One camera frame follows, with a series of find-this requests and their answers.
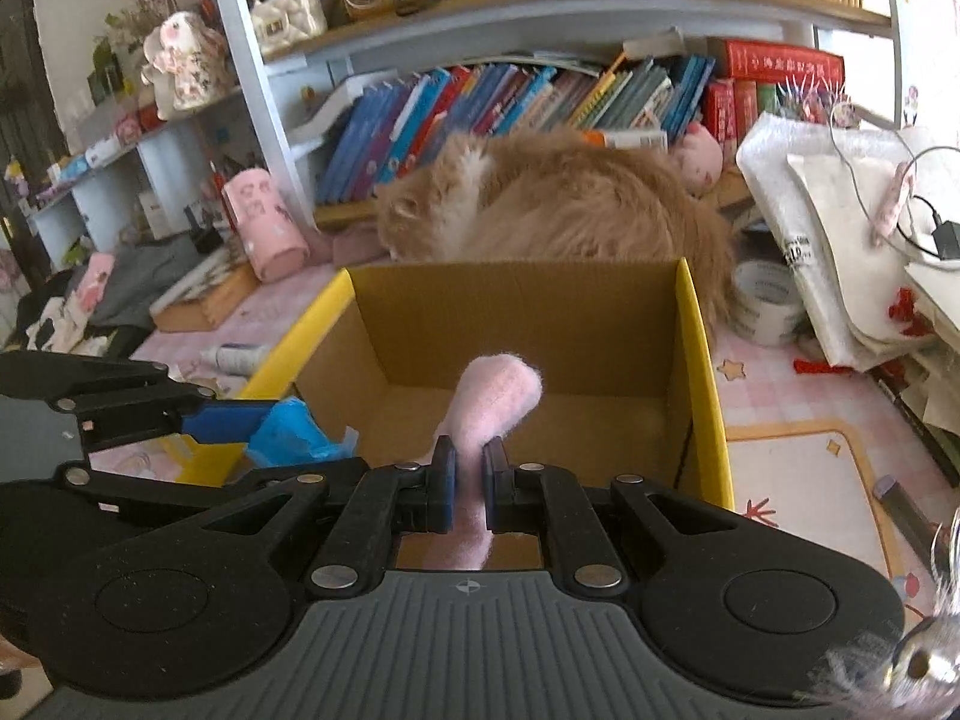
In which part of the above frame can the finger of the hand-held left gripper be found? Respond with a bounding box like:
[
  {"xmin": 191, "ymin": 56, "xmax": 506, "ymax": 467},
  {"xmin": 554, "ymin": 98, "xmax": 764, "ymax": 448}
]
[
  {"xmin": 0, "ymin": 461, "xmax": 260, "ymax": 522},
  {"xmin": 0, "ymin": 349, "xmax": 292, "ymax": 454}
]

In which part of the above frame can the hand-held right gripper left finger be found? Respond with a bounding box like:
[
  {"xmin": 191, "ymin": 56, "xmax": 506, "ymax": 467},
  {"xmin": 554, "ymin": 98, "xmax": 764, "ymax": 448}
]
[{"xmin": 189, "ymin": 436, "xmax": 457, "ymax": 595}]

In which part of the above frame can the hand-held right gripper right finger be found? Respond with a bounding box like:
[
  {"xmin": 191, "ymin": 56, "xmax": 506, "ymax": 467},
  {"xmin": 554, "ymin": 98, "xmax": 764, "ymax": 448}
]
[{"xmin": 482, "ymin": 439, "xmax": 727, "ymax": 595}]

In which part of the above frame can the blue plastic bag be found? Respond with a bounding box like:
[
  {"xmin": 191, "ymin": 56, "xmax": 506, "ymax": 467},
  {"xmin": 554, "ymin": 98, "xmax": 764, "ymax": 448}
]
[{"xmin": 246, "ymin": 397, "xmax": 362, "ymax": 470}]

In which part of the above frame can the pink fuzzy sock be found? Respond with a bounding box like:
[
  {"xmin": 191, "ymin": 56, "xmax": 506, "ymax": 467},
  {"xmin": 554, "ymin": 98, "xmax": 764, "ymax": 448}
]
[{"xmin": 433, "ymin": 356, "xmax": 545, "ymax": 571}]

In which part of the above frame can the yellow cardboard box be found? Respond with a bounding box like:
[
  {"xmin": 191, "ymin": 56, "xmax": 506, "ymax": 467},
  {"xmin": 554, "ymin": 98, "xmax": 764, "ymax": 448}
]
[{"xmin": 161, "ymin": 259, "xmax": 736, "ymax": 571}]

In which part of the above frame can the pink checked desktop cloth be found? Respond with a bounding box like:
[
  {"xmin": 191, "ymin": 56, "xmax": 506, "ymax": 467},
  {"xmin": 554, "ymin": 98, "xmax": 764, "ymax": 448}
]
[{"xmin": 97, "ymin": 240, "xmax": 960, "ymax": 616}]

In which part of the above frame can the white spray bottle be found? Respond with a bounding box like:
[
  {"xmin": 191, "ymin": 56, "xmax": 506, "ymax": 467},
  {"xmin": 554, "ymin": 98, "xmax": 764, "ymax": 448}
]
[{"xmin": 216, "ymin": 343, "xmax": 271, "ymax": 376}]

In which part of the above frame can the flat wooden box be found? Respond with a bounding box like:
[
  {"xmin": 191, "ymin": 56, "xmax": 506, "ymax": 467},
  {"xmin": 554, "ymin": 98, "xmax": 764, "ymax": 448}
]
[{"xmin": 150, "ymin": 244, "xmax": 260, "ymax": 332}]

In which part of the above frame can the pink toy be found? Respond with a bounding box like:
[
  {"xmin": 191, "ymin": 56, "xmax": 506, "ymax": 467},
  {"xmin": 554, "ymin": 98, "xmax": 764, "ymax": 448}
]
[{"xmin": 66, "ymin": 253, "xmax": 117, "ymax": 312}]

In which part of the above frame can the grey cloth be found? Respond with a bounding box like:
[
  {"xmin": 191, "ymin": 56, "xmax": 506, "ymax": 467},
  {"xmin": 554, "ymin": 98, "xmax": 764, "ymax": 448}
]
[{"xmin": 86, "ymin": 232, "xmax": 226, "ymax": 331}]

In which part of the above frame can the pink cylinder case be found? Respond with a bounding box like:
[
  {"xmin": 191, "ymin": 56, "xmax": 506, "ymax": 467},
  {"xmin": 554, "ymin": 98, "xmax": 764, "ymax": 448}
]
[{"xmin": 223, "ymin": 169, "xmax": 311, "ymax": 284}]

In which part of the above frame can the pink wallet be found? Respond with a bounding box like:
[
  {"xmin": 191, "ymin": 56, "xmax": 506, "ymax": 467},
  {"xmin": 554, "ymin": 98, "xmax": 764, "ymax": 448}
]
[{"xmin": 332, "ymin": 229, "xmax": 385, "ymax": 265}]

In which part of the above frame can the orange fluffy cat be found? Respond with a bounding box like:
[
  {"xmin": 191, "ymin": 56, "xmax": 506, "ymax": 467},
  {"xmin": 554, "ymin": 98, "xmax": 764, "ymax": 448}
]
[{"xmin": 373, "ymin": 129, "xmax": 740, "ymax": 331}]

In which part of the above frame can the white tape roll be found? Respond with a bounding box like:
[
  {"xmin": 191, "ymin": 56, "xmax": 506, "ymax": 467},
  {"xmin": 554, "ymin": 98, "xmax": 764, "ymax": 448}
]
[{"xmin": 731, "ymin": 259, "xmax": 807, "ymax": 346}]

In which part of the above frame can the white bookshelf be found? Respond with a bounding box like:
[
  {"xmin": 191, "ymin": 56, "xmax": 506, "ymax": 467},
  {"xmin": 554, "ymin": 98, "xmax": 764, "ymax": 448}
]
[{"xmin": 30, "ymin": 0, "xmax": 905, "ymax": 271}]

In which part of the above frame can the floral plush bunny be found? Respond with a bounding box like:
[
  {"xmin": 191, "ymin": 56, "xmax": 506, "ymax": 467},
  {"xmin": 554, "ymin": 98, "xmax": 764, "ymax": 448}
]
[{"xmin": 141, "ymin": 11, "xmax": 230, "ymax": 112}]

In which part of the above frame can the row of books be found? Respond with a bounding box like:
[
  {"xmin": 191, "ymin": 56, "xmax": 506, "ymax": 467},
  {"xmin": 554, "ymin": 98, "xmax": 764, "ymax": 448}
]
[{"xmin": 315, "ymin": 52, "xmax": 721, "ymax": 207}]

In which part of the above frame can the pink plush pig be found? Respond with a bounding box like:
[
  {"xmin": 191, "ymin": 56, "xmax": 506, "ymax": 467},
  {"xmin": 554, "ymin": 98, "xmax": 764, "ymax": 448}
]
[{"xmin": 670, "ymin": 122, "xmax": 725, "ymax": 192}]

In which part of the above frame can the white quilted pearl handbag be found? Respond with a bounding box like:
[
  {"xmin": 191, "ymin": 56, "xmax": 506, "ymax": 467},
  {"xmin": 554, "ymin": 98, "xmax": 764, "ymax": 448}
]
[{"xmin": 247, "ymin": 0, "xmax": 329, "ymax": 57}]

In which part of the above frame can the pile of papers and bags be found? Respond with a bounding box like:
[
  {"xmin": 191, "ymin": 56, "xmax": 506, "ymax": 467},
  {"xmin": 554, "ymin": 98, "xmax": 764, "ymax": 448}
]
[{"xmin": 735, "ymin": 112, "xmax": 960, "ymax": 481}]

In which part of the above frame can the fluffy charm with bell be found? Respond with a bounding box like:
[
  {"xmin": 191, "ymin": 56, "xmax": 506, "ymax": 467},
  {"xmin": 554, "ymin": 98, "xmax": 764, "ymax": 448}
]
[{"xmin": 802, "ymin": 506, "xmax": 960, "ymax": 720}]

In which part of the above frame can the thick red dictionary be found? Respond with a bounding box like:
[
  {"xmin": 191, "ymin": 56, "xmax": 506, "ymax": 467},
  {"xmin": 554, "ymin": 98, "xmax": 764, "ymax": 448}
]
[{"xmin": 709, "ymin": 37, "xmax": 847, "ymax": 81}]

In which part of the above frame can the pink cable holder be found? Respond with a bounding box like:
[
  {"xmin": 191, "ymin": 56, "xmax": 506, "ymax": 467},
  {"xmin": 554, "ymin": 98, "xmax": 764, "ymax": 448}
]
[{"xmin": 874, "ymin": 165, "xmax": 917, "ymax": 245}]

